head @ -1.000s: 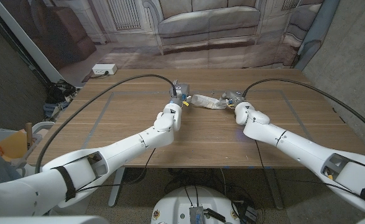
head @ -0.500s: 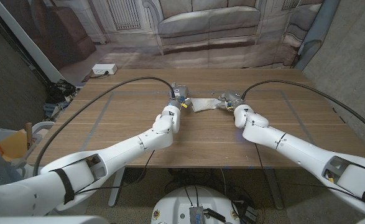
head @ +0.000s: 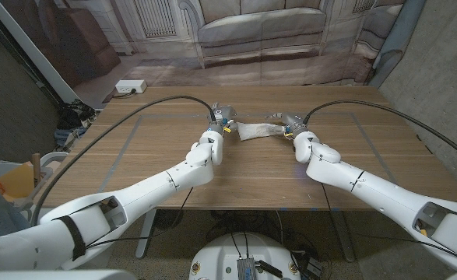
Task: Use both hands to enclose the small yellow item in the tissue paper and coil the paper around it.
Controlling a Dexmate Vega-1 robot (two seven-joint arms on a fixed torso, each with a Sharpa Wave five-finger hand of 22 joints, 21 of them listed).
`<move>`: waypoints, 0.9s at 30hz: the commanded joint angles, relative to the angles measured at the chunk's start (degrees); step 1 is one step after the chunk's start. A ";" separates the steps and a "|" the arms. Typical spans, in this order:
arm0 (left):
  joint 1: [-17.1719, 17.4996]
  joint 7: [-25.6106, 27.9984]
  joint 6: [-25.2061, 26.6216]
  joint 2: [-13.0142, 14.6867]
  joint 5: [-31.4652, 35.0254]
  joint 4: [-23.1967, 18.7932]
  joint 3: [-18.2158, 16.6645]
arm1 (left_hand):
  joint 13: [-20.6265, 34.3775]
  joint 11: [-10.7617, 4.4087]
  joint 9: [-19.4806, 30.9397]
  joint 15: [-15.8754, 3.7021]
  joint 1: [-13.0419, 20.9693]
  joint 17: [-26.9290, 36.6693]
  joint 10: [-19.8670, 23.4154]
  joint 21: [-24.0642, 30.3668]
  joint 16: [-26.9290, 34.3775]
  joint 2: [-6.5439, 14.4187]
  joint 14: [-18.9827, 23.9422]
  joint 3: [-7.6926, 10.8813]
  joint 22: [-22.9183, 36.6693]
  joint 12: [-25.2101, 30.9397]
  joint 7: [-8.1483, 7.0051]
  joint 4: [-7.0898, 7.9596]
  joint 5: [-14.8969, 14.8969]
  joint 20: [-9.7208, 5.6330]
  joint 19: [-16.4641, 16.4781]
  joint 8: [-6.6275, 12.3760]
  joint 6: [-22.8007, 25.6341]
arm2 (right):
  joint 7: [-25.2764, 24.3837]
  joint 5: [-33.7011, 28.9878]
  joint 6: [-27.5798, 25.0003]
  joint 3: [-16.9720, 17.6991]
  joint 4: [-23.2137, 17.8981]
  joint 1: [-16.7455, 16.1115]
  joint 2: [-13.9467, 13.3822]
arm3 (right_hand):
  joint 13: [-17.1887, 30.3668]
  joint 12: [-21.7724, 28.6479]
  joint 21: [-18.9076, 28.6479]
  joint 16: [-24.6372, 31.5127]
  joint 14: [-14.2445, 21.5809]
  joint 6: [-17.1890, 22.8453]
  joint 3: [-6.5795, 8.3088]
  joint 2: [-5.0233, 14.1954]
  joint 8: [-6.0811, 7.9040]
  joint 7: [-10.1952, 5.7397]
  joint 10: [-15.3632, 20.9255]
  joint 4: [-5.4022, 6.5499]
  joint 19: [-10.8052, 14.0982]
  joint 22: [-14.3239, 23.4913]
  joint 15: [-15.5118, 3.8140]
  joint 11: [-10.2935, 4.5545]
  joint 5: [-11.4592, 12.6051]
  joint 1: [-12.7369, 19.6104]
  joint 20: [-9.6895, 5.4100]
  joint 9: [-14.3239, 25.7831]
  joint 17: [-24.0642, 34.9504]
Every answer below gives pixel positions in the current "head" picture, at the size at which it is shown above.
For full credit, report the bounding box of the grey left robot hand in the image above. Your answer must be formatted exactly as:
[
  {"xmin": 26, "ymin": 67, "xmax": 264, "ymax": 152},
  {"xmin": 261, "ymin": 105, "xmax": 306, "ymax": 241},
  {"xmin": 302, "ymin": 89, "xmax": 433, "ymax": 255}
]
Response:
[{"xmin": 206, "ymin": 102, "xmax": 240, "ymax": 137}]

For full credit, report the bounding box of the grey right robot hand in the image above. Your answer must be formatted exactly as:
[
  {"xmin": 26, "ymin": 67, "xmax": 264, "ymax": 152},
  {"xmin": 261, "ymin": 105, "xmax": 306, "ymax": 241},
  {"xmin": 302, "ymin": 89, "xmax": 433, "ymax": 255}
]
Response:
[{"xmin": 265, "ymin": 111, "xmax": 311, "ymax": 139}]

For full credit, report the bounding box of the white tissue paper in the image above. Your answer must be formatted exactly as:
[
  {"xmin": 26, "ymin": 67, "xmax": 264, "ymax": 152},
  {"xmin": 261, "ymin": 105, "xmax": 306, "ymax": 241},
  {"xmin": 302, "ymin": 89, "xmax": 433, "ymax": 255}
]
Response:
[{"xmin": 236, "ymin": 121, "xmax": 287, "ymax": 142}]

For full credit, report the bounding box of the printed sofa room backdrop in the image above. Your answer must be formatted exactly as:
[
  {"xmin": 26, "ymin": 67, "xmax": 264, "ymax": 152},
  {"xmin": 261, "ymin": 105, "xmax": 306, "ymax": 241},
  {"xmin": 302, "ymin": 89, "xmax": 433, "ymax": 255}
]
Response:
[{"xmin": 0, "ymin": 0, "xmax": 408, "ymax": 106}]

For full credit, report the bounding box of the white power strip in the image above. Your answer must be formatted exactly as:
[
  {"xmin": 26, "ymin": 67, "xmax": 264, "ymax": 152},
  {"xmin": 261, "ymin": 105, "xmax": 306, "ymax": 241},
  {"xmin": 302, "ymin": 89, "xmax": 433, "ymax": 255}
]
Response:
[{"xmin": 114, "ymin": 79, "xmax": 148, "ymax": 95}]

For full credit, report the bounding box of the grey table leg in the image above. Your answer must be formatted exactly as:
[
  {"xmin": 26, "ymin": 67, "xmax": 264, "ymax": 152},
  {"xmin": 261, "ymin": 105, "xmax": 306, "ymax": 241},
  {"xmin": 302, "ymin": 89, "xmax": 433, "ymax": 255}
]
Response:
[{"xmin": 331, "ymin": 209, "xmax": 356, "ymax": 262}]

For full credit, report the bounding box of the grey blue rolled sheet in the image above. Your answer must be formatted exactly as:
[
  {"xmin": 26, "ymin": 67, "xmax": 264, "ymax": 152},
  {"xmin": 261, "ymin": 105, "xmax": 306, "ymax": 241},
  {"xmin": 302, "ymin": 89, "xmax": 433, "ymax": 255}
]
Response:
[{"xmin": 367, "ymin": 0, "xmax": 427, "ymax": 89}]

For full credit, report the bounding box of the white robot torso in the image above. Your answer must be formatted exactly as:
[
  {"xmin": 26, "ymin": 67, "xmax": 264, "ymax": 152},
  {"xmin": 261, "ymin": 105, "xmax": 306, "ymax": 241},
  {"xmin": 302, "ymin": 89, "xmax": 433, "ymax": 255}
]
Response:
[{"xmin": 188, "ymin": 232, "xmax": 302, "ymax": 280}]

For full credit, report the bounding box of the grey finned electronics box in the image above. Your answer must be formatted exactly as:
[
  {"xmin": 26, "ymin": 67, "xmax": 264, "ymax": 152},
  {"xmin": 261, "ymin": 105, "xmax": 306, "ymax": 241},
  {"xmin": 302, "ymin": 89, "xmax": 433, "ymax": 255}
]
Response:
[{"xmin": 236, "ymin": 257, "xmax": 257, "ymax": 280}]

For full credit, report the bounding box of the white chair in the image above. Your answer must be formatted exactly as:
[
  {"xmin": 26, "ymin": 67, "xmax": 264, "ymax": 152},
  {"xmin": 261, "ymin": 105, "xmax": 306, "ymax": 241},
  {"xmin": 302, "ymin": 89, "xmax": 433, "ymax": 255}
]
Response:
[{"xmin": 21, "ymin": 151, "xmax": 69, "ymax": 207}]

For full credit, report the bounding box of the orange cardboard box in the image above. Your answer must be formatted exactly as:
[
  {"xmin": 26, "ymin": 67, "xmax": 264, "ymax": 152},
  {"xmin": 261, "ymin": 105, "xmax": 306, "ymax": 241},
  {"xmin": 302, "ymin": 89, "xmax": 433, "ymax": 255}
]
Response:
[{"xmin": 0, "ymin": 163, "xmax": 37, "ymax": 201}]

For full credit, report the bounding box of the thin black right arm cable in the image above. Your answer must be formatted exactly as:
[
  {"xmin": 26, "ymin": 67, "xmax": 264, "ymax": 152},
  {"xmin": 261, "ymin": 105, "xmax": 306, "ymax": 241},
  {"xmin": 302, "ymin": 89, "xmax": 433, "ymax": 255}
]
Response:
[{"xmin": 320, "ymin": 182, "xmax": 457, "ymax": 260}]

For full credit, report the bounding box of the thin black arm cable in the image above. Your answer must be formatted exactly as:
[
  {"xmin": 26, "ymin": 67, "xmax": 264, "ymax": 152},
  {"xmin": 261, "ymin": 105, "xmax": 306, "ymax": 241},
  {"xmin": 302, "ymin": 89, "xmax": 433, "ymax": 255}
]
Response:
[
  {"xmin": 86, "ymin": 186, "xmax": 194, "ymax": 249},
  {"xmin": 320, "ymin": 182, "xmax": 457, "ymax": 260}
]

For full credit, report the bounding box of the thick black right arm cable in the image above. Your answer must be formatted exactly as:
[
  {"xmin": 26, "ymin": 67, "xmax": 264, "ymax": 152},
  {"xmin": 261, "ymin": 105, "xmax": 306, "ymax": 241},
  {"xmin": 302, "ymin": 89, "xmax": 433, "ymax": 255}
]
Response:
[{"xmin": 302, "ymin": 100, "xmax": 457, "ymax": 168}]

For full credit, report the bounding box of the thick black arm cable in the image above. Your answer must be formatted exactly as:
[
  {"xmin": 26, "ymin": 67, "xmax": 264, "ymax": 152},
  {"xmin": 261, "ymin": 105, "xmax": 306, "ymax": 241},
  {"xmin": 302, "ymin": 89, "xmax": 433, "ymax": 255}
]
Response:
[
  {"xmin": 31, "ymin": 95, "xmax": 217, "ymax": 226},
  {"xmin": 302, "ymin": 100, "xmax": 457, "ymax": 168}
]

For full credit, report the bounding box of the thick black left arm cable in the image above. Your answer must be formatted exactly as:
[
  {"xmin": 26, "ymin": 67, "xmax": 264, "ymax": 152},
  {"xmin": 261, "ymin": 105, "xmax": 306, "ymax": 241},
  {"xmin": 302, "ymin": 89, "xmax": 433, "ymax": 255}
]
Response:
[{"xmin": 31, "ymin": 95, "xmax": 217, "ymax": 226}]

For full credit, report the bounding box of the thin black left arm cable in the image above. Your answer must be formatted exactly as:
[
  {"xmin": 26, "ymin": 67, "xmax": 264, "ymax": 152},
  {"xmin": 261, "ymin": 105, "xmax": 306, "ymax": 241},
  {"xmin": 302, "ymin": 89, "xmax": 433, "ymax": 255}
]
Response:
[{"xmin": 86, "ymin": 186, "xmax": 194, "ymax": 249}]

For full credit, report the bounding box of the dark pile of cables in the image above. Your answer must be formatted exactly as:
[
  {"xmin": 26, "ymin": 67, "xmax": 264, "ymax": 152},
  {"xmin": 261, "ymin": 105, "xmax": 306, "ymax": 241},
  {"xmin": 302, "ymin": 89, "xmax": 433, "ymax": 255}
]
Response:
[{"xmin": 54, "ymin": 99, "xmax": 97, "ymax": 149}]

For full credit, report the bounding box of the wooden handle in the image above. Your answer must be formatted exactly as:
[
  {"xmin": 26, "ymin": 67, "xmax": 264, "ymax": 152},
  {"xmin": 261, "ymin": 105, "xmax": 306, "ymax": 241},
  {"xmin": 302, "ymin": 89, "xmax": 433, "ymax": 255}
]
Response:
[{"xmin": 31, "ymin": 152, "xmax": 42, "ymax": 187}]

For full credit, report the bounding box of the white backdrop frame pole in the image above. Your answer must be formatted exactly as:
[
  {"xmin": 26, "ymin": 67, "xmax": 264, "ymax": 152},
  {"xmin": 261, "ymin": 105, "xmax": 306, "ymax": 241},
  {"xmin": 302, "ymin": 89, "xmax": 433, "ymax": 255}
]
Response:
[{"xmin": 0, "ymin": 0, "xmax": 81, "ymax": 104}]

